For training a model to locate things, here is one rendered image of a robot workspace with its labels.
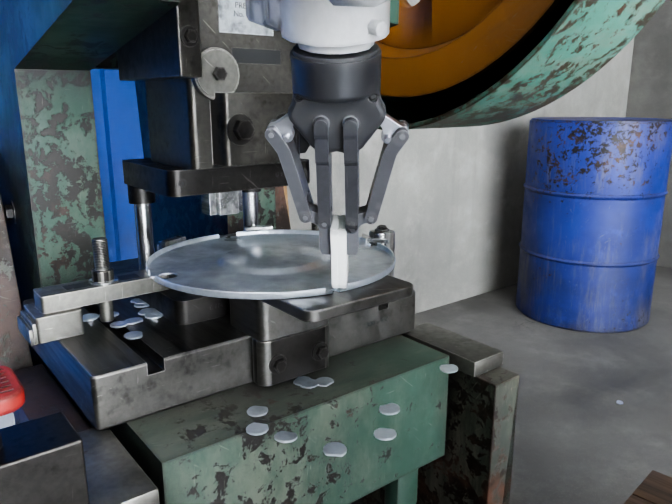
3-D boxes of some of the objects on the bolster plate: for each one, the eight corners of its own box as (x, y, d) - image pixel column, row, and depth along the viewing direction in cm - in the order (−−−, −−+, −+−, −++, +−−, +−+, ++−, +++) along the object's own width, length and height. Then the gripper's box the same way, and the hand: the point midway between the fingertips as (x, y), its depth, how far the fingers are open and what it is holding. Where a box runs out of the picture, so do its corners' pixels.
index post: (395, 293, 85) (397, 225, 83) (379, 297, 83) (380, 228, 81) (382, 288, 87) (383, 222, 85) (366, 292, 86) (366, 225, 83)
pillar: (262, 256, 93) (259, 164, 90) (249, 258, 92) (246, 165, 89) (254, 253, 95) (251, 162, 92) (242, 255, 94) (238, 163, 90)
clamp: (175, 313, 77) (169, 234, 75) (30, 346, 67) (18, 255, 65) (156, 301, 82) (150, 226, 79) (18, 330, 72) (7, 245, 69)
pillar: (158, 274, 84) (151, 172, 80) (143, 277, 82) (134, 173, 79) (152, 271, 85) (144, 170, 82) (137, 274, 84) (128, 171, 80)
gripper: (247, 56, 48) (271, 300, 60) (417, 56, 46) (404, 305, 59) (265, 32, 54) (283, 258, 67) (414, 32, 53) (403, 262, 66)
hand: (339, 252), depth 61 cm, fingers closed
